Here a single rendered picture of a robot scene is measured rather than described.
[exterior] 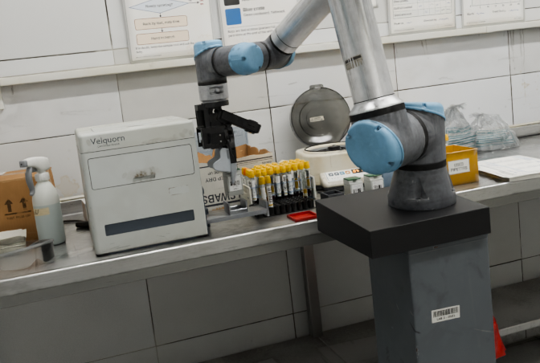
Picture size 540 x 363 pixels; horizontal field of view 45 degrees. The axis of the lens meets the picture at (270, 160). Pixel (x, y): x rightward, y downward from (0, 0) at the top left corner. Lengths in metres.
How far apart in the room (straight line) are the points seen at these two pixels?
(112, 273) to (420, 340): 0.72
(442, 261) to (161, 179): 0.69
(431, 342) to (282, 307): 1.08
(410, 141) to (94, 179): 0.74
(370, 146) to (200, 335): 1.32
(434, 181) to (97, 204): 0.79
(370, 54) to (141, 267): 0.74
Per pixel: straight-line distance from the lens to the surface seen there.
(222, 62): 1.60
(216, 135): 1.66
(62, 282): 1.61
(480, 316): 1.56
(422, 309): 1.47
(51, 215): 1.83
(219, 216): 1.70
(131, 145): 1.61
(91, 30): 2.24
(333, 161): 2.06
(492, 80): 2.80
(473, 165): 2.01
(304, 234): 1.71
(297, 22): 1.59
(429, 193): 1.45
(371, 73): 1.33
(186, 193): 1.64
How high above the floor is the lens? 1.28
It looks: 8 degrees down
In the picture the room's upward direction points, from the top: 7 degrees counter-clockwise
